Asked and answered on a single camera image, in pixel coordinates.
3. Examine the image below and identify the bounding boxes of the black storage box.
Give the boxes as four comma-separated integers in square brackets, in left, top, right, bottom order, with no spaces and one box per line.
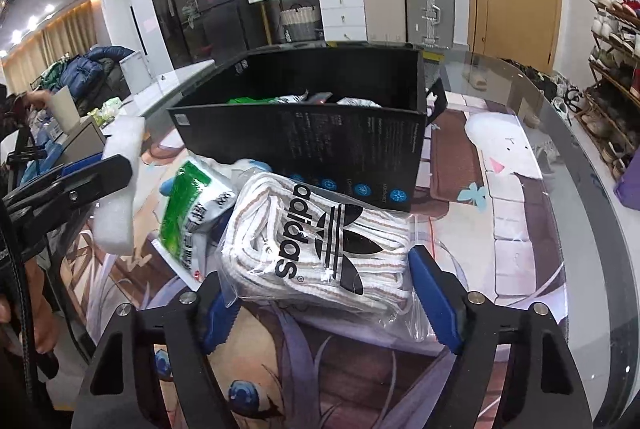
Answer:
[169,44,447,212]

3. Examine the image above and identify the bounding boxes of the blue puffer jacket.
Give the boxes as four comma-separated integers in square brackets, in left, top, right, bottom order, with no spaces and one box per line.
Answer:
[40,46,134,115]

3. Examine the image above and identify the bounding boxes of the red white soft packet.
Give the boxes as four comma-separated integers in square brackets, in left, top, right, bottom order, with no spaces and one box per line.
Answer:
[337,98,382,108]

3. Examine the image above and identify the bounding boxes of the purple bag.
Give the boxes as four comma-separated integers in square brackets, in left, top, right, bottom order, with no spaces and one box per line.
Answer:
[614,158,640,210]

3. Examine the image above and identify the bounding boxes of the adidas laces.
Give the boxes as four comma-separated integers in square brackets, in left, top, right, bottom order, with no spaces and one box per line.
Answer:
[216,172,430,342]

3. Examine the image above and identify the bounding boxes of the wooden shoe rack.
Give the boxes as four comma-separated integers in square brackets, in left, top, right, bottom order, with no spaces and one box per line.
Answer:
[578,0,639,180]

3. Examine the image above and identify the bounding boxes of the woven laundry basket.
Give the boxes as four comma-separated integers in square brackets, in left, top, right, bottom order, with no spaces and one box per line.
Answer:
[280,6,321,42]

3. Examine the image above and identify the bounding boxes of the silver suitcase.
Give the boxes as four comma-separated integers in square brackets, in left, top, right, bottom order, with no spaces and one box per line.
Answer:
[406,0,456,50]

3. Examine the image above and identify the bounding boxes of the grey side cabinet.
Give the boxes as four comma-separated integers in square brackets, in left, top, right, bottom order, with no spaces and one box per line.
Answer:
[29,58,216,175]

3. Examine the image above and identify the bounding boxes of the green white medicine pouch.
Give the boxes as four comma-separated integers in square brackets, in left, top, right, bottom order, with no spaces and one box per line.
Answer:
[227,94,306,104]

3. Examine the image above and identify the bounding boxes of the green white small pouch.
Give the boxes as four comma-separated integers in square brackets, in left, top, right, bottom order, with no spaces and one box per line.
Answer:
[153,156,236,290]

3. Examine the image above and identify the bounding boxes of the white foam block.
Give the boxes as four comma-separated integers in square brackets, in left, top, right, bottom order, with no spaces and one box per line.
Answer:
[92,116,144,256]

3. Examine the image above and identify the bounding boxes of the beige suitcase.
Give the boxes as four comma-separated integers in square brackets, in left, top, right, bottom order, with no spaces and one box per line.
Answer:
[363,0,407,44]

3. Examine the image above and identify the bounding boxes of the person's left hand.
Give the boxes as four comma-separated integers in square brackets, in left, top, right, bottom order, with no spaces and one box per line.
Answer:
[25,259,60,354]

